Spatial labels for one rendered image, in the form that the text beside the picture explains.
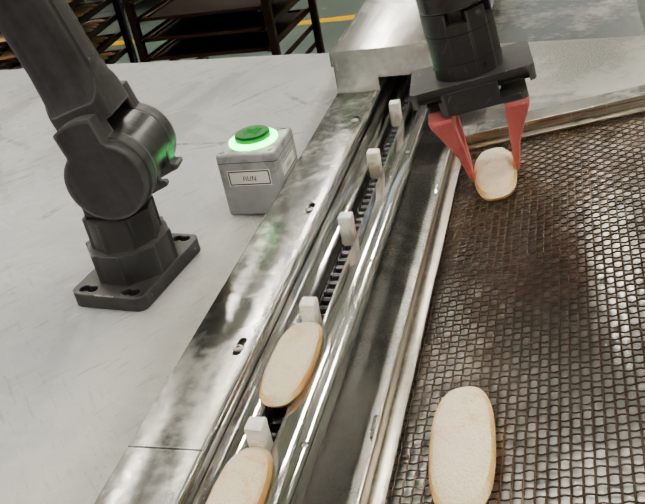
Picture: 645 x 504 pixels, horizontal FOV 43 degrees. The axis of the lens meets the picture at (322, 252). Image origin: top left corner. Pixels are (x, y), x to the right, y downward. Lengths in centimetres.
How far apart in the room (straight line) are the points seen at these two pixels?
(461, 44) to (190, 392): 34
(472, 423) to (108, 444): 31
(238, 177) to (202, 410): 37
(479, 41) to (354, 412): 31
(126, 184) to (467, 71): 31
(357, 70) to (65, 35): 45
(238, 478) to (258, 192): 43
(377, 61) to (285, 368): 56
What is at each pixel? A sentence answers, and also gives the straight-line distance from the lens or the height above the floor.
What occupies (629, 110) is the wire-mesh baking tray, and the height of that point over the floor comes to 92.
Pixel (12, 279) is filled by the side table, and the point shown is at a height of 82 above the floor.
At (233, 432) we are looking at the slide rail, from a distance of 59.
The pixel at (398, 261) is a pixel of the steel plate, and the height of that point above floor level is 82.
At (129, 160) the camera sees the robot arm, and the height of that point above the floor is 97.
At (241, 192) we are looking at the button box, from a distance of 91.
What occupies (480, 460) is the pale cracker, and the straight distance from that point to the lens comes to 45.
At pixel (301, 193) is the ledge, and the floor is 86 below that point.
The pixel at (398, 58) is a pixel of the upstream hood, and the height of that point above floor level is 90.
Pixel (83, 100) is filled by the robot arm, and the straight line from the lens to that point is 75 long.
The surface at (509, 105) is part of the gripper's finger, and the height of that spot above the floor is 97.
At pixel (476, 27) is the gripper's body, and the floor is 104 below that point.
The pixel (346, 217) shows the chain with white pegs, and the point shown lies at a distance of 77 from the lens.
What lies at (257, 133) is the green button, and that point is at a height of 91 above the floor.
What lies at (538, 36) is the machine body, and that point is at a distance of 136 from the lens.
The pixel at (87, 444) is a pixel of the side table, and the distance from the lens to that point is 67.
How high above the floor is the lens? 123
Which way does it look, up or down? 30 degrees down
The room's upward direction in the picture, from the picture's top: 12 degrees counter-clockwise
